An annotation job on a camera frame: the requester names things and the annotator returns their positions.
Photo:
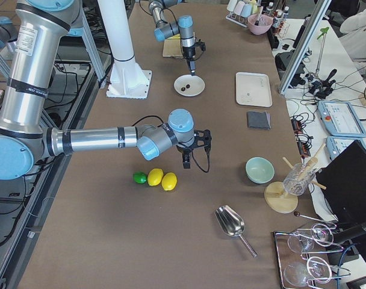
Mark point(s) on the yellow lemon outer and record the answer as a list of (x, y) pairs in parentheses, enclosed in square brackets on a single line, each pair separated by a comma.
[(169, 181)]

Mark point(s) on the wooden cutting board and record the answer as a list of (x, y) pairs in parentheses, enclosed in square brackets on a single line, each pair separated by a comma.
[(172, 49)]

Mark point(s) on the metal glass rack tray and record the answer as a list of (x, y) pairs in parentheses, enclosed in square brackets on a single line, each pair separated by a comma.
[(302, 256)]

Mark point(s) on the light green bowl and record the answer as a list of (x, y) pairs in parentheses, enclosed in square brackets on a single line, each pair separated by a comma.
[(259, 170)]

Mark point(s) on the grey folded cloth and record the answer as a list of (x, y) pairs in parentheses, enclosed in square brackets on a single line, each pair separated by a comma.
[(258, 120)]

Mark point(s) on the cream rabbit tray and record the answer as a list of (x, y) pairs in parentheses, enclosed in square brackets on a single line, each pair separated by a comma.
[(253, 89)]

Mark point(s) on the pink bowl with ice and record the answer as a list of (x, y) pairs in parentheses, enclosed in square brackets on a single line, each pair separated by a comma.
[(265, 23)]

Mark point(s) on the yellow lemon near lime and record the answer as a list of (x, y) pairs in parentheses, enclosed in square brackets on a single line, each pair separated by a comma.
[(155, 177)]

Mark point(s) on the blue teach pendant far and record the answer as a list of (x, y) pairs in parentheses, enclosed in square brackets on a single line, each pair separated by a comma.
[(340, 119)]

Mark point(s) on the clear textured glass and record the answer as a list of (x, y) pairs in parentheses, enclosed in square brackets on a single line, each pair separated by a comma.
[(298, 179)]

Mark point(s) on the white cup rack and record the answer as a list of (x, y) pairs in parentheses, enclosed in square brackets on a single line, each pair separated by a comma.
[(239, 11)]

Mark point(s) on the steel ice scoop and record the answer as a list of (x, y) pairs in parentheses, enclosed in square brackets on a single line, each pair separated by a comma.
[(233, 225)]

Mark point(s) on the black monitor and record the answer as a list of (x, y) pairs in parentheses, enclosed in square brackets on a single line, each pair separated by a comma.
[(345, 181)]

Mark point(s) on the person in white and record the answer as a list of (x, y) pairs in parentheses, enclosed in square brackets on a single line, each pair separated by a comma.
[(354, 40)]

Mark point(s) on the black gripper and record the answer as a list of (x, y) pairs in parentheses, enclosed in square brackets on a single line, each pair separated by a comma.
[(183, 149), (188, 52)]

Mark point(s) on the green lime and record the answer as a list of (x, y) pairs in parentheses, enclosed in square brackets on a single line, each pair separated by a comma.
[(139, 177)]

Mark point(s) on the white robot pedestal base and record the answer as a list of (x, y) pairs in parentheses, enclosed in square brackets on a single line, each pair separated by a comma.
[(127, 79)]

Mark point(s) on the cream round plate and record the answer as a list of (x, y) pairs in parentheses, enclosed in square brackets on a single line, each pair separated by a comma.
[(197, 85)]

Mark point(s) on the blue teach pendant near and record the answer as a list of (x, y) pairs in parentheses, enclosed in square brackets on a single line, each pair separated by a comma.
[(335, 145)]

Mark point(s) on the blue teach pendant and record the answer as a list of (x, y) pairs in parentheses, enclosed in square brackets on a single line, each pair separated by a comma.
[(335, 145), (340, 119)]

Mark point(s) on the dark red cherry pair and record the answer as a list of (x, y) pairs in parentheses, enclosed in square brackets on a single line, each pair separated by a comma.
[(185, 87)]

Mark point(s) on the aluminium frame post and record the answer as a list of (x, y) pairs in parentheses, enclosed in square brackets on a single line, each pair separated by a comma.
[(317, 15)]

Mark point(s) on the wooden cup stand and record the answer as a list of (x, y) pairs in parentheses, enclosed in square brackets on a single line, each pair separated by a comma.
[(281, 201)]

